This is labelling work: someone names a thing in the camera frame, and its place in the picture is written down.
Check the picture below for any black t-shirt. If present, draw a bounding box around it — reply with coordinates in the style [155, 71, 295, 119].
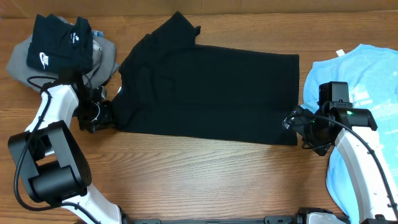
[112, 12, 300, 146]

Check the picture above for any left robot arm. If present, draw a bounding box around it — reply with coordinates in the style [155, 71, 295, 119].
[7, 69, 131, 224]

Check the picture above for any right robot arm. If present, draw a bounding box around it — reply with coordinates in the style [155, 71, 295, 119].
[283, 82, 397, 223]

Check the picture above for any folded grey garment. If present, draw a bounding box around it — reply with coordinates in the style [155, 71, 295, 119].
[6, 17, 119, 88]

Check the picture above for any folded black Nike shirt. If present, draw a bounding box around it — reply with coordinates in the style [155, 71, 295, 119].
[26, 14, 93, 73]

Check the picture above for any folded light blue garment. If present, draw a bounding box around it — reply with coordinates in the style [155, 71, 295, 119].
[91, 30, 104, 37]

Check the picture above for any light blue t-shirt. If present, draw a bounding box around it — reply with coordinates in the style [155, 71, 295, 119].
[301, 44, 397, 223]

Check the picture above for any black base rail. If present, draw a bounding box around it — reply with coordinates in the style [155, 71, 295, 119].
[131, 215, 297, 224]

